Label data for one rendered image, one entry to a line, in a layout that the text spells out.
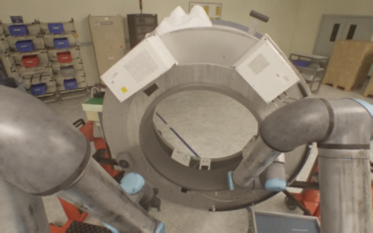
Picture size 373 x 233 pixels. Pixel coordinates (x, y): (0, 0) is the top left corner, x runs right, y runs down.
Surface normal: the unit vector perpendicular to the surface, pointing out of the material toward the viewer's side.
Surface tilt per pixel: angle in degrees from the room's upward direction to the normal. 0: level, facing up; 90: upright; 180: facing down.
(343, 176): 65
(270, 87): 90
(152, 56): 90
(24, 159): 73
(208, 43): 90
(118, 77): 90
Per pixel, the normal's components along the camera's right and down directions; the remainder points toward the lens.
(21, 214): 0.86, 0.22
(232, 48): -0.17, 0.46
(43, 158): 0.64, 0.02
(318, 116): -0.25, -0.14
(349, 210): -0.52, -0.08
